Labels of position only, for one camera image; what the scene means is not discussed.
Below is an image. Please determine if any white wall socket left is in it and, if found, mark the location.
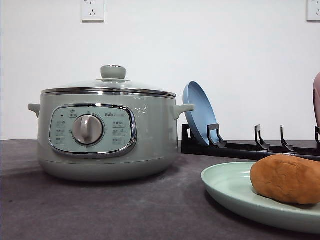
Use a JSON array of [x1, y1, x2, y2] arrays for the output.
[[80, 0, 105, 24]]

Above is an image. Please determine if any green plate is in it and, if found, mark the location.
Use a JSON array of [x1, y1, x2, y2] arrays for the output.
[[201, 161, 320, 234]]

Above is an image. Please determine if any black dish rack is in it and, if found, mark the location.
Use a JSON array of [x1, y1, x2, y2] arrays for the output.
[[181, 123, 320, 161]]

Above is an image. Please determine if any green electric steamer pot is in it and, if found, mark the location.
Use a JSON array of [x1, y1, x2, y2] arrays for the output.
[[28, 95, 195, 182]]

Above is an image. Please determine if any pink plate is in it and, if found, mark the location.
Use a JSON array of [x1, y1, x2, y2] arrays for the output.
[[313, 72, 320, 127]]

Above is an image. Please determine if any glass pot lid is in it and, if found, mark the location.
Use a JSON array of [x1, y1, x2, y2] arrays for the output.
[[40, 64, 177, 98]]

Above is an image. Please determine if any white wall socket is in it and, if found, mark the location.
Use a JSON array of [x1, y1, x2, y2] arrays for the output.
[[80, 0, 105, 24], [307, 0, 320, 23]]

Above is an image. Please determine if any white wall socket right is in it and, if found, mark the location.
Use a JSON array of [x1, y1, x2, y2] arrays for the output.
[[307, 0, 320, 23]]

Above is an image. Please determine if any brown potato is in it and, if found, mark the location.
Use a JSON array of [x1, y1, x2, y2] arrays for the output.
[[250, 154, 320, 205]]

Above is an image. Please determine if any blue plate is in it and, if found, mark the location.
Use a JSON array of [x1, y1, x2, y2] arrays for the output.
[[183, 81, 218, 146]]

